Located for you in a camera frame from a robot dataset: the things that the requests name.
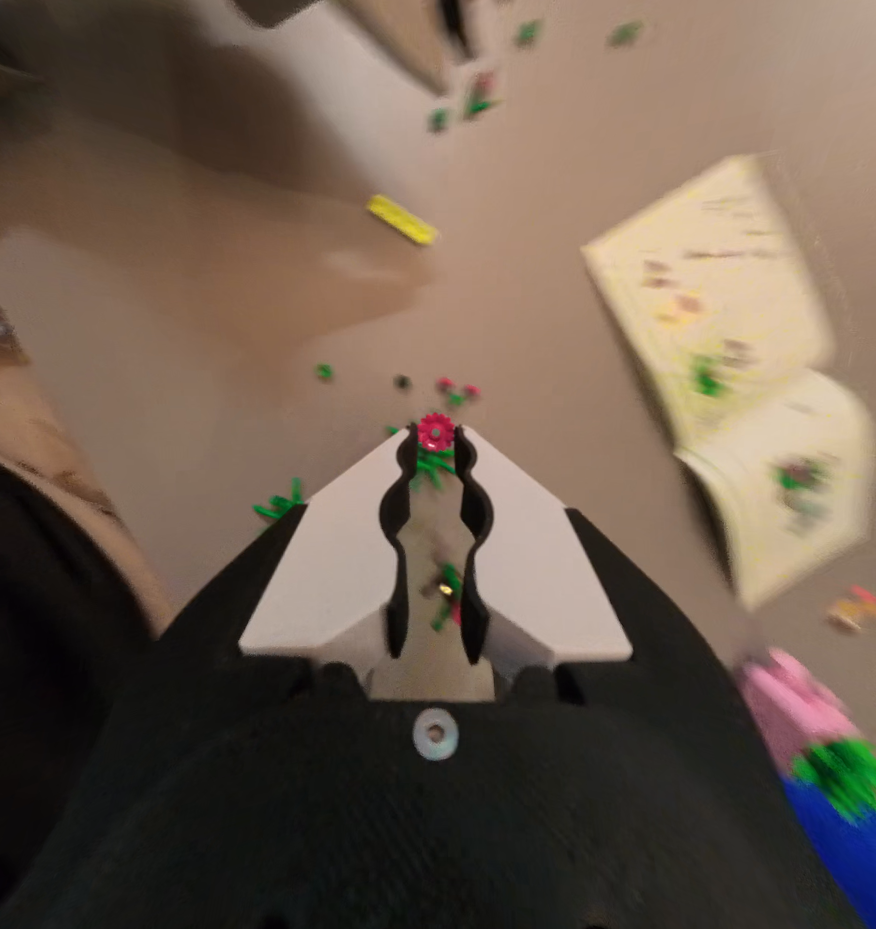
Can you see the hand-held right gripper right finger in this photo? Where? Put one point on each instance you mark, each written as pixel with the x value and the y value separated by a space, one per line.
pixel 539 580

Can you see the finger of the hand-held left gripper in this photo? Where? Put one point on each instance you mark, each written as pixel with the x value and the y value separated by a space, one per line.
pixel 402 36

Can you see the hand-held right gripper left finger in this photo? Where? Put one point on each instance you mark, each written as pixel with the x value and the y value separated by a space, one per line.
pixel 322 580

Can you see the dark pink toy flower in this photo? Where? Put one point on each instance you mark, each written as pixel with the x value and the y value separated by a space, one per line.
pixel 436 432

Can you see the green toy leaf piece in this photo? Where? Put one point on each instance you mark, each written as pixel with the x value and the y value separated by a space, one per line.
pixel 278 501

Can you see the yellow-green flat toy plate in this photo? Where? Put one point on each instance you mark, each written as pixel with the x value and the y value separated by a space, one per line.
pixel 402 219

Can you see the person's beige trousers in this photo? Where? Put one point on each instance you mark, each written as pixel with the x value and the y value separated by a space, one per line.
pixel 60 464

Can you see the toy instruction booklet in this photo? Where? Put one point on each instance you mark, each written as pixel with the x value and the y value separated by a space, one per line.
pixel 728 348

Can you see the person's black jacket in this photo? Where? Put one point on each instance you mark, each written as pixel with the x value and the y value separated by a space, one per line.
pixel 31 689

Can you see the tiny orange toy pieces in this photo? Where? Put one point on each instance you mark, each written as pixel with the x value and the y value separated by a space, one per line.
pixel 855 609

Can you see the blue storage bin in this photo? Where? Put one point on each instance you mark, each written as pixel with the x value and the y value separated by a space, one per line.
pixel 859 871

